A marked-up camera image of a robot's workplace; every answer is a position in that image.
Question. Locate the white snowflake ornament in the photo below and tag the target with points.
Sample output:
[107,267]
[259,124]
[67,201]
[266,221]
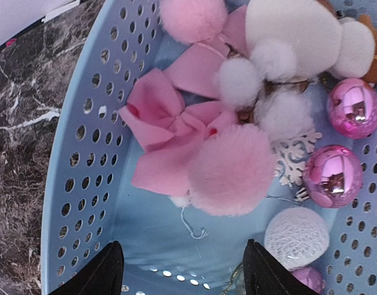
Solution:
[292,155]

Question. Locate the white cotton pompom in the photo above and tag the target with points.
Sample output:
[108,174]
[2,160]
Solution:
[275,59]
[284,115]
[239,82]

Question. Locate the white knitted ball ornament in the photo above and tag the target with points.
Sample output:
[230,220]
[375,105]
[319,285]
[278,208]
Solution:
[296,237]

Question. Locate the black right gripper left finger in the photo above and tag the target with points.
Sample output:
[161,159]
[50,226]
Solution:
[102,275]

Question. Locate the pink felt ornament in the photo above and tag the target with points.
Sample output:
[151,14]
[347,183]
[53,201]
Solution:
[171,112]

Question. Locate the white felt ornament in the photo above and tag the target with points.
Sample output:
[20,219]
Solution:
[289,39]

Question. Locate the pink glitter bauble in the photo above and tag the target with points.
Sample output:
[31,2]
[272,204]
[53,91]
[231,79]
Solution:
[352,108]
[310,277]
[333,176]

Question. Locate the pink fluffy pompom ornament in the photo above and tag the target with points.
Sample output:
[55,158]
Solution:
[232,172]
[190,21]

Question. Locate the white tape piece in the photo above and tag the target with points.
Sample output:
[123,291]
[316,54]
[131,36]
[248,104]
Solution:
[60,10]

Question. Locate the brown felt ornament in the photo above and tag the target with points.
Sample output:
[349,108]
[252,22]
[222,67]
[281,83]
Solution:
[347,48]

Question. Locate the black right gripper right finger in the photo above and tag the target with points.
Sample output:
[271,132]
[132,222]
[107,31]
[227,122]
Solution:
[264,274]

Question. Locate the light blue plastic basket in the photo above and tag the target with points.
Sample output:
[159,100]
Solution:
[90,201]

